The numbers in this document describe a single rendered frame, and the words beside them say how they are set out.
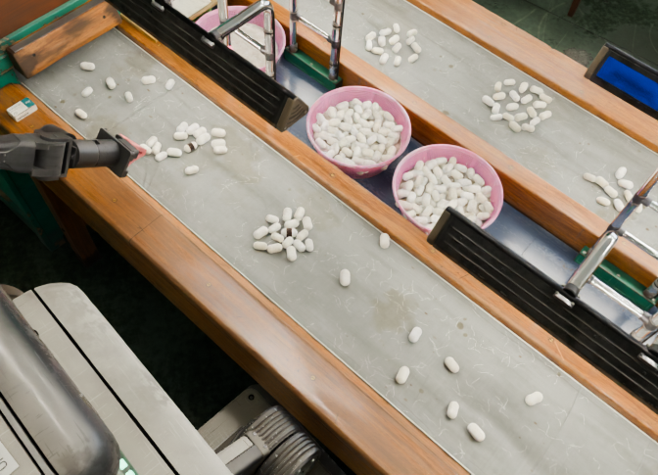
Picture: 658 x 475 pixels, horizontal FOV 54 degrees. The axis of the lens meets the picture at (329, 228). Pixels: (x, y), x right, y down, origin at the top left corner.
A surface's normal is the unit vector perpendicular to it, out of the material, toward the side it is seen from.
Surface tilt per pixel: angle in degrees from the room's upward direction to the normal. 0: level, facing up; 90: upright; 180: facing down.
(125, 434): 4
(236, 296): 0
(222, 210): 0
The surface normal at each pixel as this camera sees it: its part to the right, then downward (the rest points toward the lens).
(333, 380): 0.06, -0.52
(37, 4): 0.75, 0.58
